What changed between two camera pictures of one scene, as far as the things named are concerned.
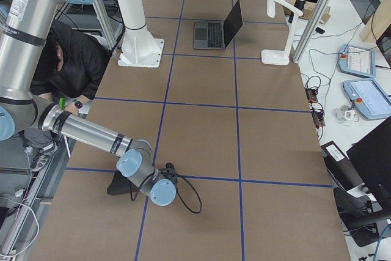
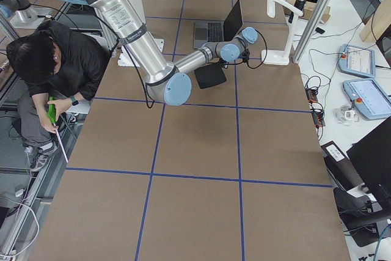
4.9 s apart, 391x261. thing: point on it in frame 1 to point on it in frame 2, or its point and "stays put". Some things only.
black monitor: [371, 156] stays put
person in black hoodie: [69, 69] stays put
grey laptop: [217, 35] stays put
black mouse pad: [121, 184] to [209, 75]
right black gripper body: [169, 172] to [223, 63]
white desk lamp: [278, 57] stays put
